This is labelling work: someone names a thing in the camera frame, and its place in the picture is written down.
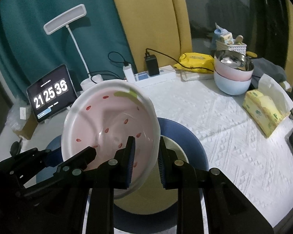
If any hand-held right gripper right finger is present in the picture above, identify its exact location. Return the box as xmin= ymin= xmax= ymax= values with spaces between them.
xmin=157 ymin=136 xmax=275 ymax=234

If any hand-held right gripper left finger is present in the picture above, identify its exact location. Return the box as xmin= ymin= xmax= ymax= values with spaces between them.
xmin=39 ymin=136 xmax=137 ymax=234

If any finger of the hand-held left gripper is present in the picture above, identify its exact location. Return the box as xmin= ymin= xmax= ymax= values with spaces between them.
xmin=21 ymin=146 xmax=97 ymax=196
xmin=0 ymin=147 xmax=64 ymax=176

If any cream bowl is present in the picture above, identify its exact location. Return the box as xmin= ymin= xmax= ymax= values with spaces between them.
xmin=115 ymin=136 xmax=187 ymax=211

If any big blue bowl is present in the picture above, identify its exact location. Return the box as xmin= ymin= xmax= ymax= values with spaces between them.
xmin=88 ymin=117 xmax=209 ymax=230

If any pink dotted bowl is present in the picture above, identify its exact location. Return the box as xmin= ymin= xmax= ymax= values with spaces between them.
xmin=61 ymin=80 xmax=160 ymax=199

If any black round object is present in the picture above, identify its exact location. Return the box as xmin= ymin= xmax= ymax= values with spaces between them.
xmin=11 ymin=140 xmax=23 ymax=156

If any large blue plate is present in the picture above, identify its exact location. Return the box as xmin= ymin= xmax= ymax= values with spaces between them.
xmin=35 ymin=136 xmax=66 ymax=184

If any cardboard box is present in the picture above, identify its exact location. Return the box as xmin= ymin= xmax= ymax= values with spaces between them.
xmin=13 ymin=117 xmax=38 ymax=140

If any clear plastic bag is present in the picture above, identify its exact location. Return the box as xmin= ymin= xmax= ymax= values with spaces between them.
xmin=7 ymin=100 xmax=31 ymax=129

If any tablet showing clock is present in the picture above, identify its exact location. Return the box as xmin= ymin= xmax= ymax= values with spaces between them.
xmin=26 ymin=64 xmax=74 ymax=123

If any white textured tablecloth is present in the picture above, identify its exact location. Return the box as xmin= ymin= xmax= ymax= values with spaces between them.
xmin=0 ymin=73 xmax=293 ymax=234

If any white power strip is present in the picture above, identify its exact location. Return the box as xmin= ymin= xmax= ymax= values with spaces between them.
xmin=123 ymin=66 xmax=176 ymax=88

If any white charger plug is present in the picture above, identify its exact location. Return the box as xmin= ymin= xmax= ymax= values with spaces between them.
xmin=123 ymin=64 xmax=133 ymax=78

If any white flat packet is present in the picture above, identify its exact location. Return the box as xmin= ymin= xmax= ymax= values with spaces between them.
xmin=181 ymin=71 xmax=214 ymax=81

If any black charger block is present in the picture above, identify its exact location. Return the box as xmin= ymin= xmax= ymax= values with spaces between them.
xmin=144 ymin=55 xmax=160 ymax=76

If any yellow wipes packet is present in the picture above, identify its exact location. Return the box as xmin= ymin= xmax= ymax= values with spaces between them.
xmin=173 ymin=53 xmax=215 ymax=74

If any yellow tissue pack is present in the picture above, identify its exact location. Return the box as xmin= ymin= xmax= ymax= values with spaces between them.
xmin=242 ymin=74 xmax=293 ymax=138

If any plain pink bowl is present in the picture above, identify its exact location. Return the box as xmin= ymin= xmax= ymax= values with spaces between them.
xmin=213 ymin=58 xmax=254 ymax=81

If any steel bowl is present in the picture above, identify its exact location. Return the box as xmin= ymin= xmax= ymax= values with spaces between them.
xmin=214 ymin=50 xmax=255 ymax=71

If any white woven basket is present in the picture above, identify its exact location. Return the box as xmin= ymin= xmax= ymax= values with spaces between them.
xmin=215 ymin=39 xmax=247 ymax=54

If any white desk lamp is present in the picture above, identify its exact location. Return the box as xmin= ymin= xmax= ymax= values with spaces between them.
xmin=43 ymin=4 xmax=105 ymax=92

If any small yellow packet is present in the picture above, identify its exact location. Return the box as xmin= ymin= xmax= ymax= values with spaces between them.
xmin=220 ymin=33 xmax=235 ymax=45

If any grey cloth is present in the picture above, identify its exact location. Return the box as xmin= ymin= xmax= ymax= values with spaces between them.
xmin=250 ymin=58 xmax=287 ymax=90

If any yellow curtain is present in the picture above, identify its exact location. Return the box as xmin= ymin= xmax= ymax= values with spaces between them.
xmin=107 ymin=0 xmax=193 ymax=71
xmin=282 ymin=0 xmax=293 ymax=71

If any teal curtain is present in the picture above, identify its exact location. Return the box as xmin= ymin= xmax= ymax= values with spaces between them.
xmin=0 ymin=0 xmax=137 ymax=108

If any dark glass sliding door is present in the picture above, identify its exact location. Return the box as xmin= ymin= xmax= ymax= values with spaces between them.
xmin=182 ymin=0 xmax=291 ymax=61

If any black lamp cable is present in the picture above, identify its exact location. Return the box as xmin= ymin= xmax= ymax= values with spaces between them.
xmin=89 ymin=52 xmax=130 ymax=84

